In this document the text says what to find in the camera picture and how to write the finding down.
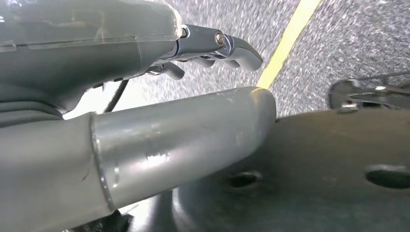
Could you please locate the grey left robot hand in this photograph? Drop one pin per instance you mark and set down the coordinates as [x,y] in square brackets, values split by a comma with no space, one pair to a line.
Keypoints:
[96,64]

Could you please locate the yellow floor tape outline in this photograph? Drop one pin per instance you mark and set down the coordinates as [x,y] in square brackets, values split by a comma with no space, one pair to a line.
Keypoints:
[290,41]

